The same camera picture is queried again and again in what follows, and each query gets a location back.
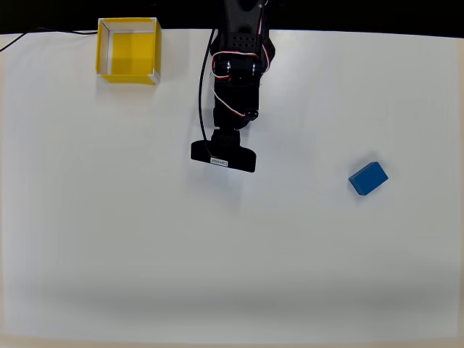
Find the blue block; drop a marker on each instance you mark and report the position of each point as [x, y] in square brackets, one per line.
[368, 177]

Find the black webcam with label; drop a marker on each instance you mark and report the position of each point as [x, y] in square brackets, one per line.
[232, 157]

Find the yellow open box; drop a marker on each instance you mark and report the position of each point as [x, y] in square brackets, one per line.
[132, 49]

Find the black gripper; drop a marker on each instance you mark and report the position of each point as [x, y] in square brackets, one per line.
[242, 122]

